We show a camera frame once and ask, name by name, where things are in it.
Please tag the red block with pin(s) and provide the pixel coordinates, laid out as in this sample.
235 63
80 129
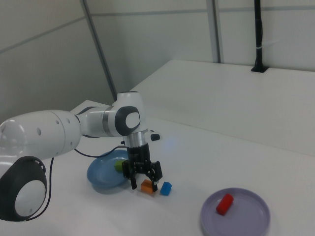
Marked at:
225 204

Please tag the blue block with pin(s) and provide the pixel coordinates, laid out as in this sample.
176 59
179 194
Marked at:
166 189

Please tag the blue plate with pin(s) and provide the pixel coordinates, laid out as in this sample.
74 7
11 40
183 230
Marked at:
103 172

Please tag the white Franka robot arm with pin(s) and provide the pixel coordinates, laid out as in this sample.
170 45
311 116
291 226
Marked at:
37 132

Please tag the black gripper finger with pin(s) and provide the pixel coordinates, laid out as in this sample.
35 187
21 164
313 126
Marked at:
129 172
155 173

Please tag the black mounting pole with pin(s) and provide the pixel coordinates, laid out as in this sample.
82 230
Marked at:
258 37

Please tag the purple plate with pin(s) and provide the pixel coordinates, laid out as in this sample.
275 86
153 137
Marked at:
246 221

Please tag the grey partition post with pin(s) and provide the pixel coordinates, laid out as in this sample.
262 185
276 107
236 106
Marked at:
99 49
217 32

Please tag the green block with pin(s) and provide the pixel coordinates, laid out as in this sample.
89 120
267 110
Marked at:
119 166

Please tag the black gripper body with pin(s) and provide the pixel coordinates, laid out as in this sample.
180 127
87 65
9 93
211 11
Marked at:
139 157

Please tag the orange block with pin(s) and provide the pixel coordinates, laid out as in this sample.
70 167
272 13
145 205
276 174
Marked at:
146 186

